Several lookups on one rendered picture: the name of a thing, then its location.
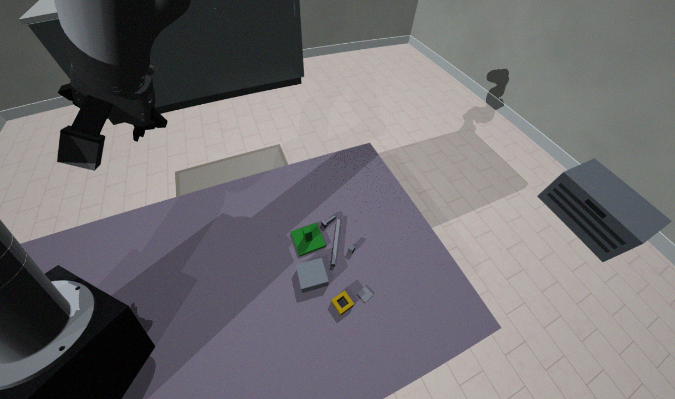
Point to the yellow square nut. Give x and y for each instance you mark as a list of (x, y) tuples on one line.
[(349, 302)]

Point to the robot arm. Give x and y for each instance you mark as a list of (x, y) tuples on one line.
[(109, 44)]

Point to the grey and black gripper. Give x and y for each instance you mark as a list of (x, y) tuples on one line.
[(136, 108)]

